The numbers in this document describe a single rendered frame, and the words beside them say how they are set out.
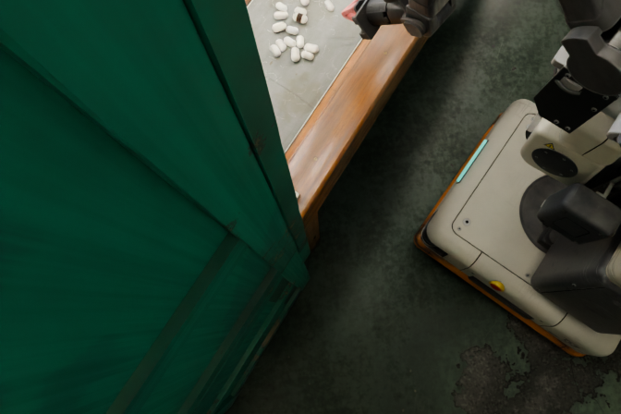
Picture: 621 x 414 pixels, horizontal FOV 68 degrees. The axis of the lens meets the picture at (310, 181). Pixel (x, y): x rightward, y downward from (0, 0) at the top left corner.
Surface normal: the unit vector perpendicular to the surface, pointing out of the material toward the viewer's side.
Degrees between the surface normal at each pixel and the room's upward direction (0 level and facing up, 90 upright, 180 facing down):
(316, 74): 0
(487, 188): 0
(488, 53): 0
